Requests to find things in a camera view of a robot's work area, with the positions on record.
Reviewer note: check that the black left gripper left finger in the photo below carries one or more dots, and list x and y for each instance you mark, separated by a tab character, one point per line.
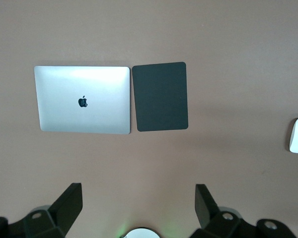
62	210

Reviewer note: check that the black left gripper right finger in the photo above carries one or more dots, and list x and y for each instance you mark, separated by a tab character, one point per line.
208	210

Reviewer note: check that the black rectangular mouse pad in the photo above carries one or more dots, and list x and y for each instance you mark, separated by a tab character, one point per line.
161	96

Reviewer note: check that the white round disc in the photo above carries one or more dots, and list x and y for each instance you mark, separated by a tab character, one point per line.
142	233

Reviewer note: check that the silver closed Apple laptop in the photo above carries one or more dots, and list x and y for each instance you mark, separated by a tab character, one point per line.
83	99

